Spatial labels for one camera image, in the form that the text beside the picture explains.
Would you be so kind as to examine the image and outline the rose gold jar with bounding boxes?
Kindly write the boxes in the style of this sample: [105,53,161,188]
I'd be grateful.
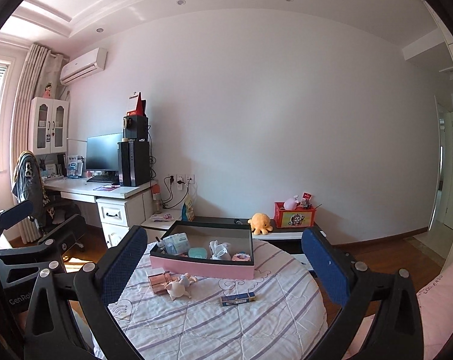
[148,271,174,294]

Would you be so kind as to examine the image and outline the clear liquid bottle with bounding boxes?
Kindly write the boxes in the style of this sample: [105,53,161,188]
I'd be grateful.
[156,237,166,253]

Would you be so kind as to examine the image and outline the clear plastic pouch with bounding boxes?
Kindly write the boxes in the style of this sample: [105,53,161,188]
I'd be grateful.
[163,232,191,255]

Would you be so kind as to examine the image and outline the white plug-in device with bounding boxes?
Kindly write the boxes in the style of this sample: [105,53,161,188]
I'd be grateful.
[209,240,231,261]

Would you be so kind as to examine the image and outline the small blue box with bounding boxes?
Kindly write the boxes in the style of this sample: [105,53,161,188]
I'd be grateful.
[220,292,256,306]

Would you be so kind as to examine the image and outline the pink toy teeth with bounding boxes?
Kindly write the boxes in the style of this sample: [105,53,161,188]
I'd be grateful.
[231,253,251,263]

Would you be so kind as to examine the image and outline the black office chair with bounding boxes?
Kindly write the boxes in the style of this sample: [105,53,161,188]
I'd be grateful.
[12,150,87,251]

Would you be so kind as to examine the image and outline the pink bed cover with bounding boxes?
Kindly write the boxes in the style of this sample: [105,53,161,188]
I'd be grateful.
[344,262,453,359]

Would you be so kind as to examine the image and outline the pink pig figurine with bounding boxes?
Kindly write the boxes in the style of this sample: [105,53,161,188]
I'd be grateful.
[164,273,198,301]

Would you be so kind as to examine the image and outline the white desk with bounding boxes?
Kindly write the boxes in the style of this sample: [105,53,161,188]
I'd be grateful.
[45,178,158,248]

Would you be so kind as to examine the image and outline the white small nightstand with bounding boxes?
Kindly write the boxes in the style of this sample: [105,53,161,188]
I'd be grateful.
[141,209,182,231]

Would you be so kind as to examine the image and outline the striped white tablecloth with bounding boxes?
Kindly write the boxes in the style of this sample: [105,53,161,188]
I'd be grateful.
[109,241,327,359]

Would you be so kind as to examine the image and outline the teal small case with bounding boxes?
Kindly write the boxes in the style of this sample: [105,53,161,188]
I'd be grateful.
[188,247,208,259]

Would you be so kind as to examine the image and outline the glass door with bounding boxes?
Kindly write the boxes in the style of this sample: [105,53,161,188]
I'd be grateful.
[428,99,445,230]

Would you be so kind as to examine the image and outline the white hutch cabinet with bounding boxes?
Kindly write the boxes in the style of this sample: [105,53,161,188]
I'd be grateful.
[28,97,70,155]

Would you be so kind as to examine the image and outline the black white low cabinet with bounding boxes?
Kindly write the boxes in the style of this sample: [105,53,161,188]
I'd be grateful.
[193,216,306,254]

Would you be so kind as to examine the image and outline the black computer monitor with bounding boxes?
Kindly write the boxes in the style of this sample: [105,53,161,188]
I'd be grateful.
[86,133,122,171]

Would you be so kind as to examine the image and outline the red toy crate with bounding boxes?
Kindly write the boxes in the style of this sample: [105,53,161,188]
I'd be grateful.
[274,202,316,228]

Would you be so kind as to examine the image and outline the pink storage box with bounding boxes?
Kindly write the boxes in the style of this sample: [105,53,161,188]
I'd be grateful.
[150,221,255,280]

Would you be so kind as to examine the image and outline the black computer tower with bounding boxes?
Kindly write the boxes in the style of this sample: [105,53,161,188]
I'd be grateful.
[118,140,151,187]

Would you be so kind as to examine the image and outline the yellow octopus plush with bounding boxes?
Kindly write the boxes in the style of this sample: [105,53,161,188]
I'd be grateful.
[248,213,273,236]

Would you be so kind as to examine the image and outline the beige curtain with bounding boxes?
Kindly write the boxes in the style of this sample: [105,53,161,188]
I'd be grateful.
[9,43,68,244]

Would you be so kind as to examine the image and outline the black speaker box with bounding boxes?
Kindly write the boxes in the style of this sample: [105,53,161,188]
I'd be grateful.
[123,115,149,140]

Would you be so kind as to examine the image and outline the red paper bag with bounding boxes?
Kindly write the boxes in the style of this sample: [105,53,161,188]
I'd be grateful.
[126,91,146,116]

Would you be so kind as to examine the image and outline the white air conditioner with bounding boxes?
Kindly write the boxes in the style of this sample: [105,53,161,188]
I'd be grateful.
[60,48,108,86]

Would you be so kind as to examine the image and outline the white wall socket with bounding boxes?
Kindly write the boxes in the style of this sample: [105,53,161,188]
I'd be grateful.
[167,174,195,191]

